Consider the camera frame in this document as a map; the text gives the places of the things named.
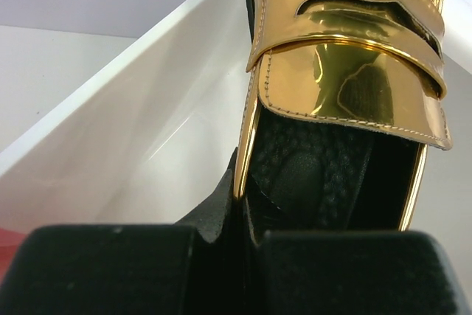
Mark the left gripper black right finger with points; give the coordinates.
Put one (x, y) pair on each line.
(358, 273)

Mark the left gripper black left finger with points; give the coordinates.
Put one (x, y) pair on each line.
(194, 266)

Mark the pink drawer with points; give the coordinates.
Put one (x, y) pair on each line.
(147, 138)

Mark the gold shoe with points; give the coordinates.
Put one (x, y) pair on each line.
(343, 103)

